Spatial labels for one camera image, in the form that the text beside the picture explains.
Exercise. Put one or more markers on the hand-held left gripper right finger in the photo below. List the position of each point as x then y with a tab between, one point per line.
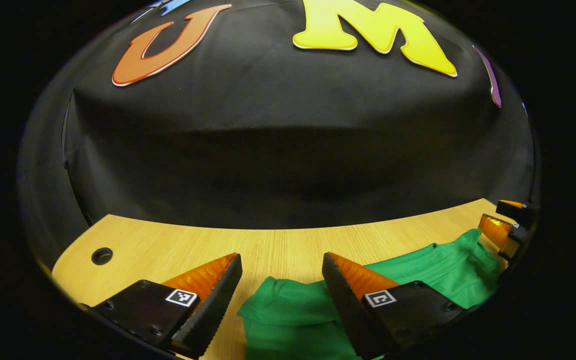
345	310

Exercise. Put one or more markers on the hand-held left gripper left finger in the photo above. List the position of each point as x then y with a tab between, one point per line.
213	310

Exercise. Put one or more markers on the green T-shirt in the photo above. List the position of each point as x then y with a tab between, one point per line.
293	315

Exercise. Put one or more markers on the black backdrop cloth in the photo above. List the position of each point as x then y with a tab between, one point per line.
293	150

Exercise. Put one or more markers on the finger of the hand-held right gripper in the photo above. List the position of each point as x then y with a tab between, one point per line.
520	212
498	231

